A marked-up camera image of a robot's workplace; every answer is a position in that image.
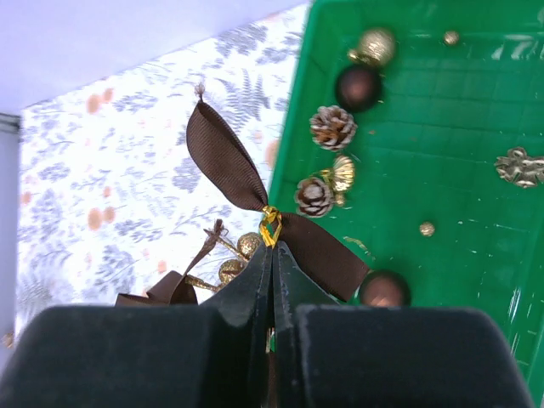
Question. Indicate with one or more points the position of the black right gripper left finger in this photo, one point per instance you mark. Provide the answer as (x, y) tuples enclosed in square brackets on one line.
[(206, 355)]

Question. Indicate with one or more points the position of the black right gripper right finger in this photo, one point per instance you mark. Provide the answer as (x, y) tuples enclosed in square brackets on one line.
[(332, 355)]

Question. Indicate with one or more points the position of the brown faceted bauble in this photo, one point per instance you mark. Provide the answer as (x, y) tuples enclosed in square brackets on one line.
[(384, 288)]

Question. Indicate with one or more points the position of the frosted pine cone lower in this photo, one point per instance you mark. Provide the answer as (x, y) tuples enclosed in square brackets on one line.
[(314, 198)]

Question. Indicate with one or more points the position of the frosted pine cone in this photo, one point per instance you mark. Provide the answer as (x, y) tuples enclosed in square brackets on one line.
[(332, 128), (314, 198)]

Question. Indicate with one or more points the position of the gold ribbed small bauble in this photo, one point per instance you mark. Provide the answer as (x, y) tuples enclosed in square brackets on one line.
[(339, 178)]

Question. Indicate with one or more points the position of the floral patterned table mat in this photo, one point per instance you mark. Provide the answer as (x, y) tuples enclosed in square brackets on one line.
[(110, 199)]

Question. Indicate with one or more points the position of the green plastic tray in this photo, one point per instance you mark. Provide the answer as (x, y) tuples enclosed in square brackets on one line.
[(465, 86)]

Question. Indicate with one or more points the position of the frosted pine cone upper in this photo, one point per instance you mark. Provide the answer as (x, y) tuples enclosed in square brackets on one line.
[(332, 128)]

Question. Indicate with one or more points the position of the dark brown bauble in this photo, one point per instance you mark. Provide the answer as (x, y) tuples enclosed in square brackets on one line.
[(358, 88)]

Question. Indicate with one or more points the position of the gold glitter bauble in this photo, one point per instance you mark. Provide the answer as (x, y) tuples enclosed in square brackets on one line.
[(377, 47)]

